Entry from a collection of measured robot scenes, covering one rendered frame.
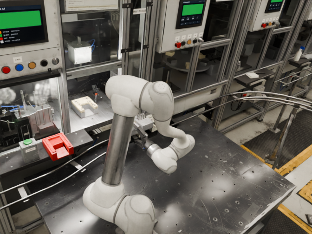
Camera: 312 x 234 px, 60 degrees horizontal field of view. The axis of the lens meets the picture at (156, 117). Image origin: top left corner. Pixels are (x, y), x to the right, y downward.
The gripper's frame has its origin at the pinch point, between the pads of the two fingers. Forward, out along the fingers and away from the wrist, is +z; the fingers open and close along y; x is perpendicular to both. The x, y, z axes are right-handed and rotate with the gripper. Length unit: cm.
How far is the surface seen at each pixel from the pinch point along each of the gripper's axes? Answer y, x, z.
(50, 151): 6, 55, 2
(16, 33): 69, 58, 18
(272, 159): -86, -172, -40
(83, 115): 2.0, 22.3, 29.2
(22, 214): -92, 73, 43
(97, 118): -0.2, 14.2, 24.4
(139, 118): 3.9, -8.8, 5.7
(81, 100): 6.0, 18.0, 40.5
